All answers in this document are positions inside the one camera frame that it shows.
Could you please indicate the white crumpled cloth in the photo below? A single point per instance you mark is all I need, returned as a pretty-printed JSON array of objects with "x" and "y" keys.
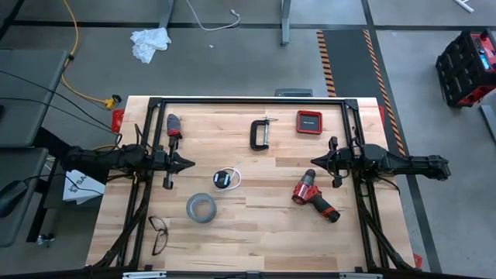
[{"x": 149, "y": 42}]

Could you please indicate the grey side desk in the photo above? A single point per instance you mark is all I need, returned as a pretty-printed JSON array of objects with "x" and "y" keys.
[
  {"x": 27, "y": 97},
  {"x": 15, "y": 232}
]

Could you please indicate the black computer mouse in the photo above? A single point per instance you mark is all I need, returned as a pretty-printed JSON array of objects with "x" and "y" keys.
[{"x": 9, "y": 197}]

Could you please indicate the grey box behind table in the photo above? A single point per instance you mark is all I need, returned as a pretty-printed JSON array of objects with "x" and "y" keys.
[{"x": 293, "y": 92}]

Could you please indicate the white printed sign board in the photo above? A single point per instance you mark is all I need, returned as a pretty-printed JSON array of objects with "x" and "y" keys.
[{"x": 81, "y": 190}]

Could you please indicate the grey desk leg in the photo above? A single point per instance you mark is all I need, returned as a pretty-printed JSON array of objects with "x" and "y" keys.
[
  {"x": 285, "y": 21},
  {"x": 166, "y": 13}
]

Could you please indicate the grey red work glove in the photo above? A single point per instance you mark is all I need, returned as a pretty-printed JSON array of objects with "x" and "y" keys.
[{"x": 174, "y": 123}]

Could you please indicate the clear safety glasses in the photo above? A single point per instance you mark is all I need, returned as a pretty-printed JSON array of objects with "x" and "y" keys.
[{"x": 159, "y": 224}]

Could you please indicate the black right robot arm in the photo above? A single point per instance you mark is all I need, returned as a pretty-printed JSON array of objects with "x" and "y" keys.
[{"x": 407, "y": 164}]

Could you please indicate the black C-clamp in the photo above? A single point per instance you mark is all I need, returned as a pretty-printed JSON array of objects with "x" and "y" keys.
[{"x": 253, "y": 135}]

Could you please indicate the grey duct tape roll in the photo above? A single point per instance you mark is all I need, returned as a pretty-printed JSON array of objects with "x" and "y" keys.
[{"x": 190, "y": 207}]

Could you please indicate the red black square tray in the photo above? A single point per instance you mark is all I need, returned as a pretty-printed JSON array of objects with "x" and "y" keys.
[{"x": 310, "y": 122}]

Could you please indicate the white floor object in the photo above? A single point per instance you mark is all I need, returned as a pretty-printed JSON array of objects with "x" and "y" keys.
[{"x": 464, "y": 5}]

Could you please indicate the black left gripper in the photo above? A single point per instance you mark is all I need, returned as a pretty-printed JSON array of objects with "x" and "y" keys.
[{"x": 164, "y": 162}]

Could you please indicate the hazard striped floor mat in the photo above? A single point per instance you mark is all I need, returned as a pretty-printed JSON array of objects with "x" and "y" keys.
[{"x": 348, "y": 58}]

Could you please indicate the red table clamp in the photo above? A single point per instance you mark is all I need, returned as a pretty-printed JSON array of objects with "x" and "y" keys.
[
  {"x": 117, "y": 118},
  {"x": 381, "y": 111},
  {"x": 417, "y": 261}
]

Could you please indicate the small metal floor fitting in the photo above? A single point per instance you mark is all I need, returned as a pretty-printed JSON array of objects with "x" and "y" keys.
[{"x": 45, "y": 239}]

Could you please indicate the red black tool box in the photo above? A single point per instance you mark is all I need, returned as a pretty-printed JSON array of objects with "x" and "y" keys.
[{"x": 465, "y": 66}]

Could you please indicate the black diagonal support beam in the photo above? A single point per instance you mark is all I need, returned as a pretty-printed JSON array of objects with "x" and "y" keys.
[{"x": 50, "y": 141}]

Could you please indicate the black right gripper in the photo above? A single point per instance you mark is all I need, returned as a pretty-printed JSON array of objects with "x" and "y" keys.
[{"x": 354, "y": 160}]

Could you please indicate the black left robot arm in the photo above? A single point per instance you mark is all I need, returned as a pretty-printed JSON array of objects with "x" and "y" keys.
[{"x": 108, "y": 159}]

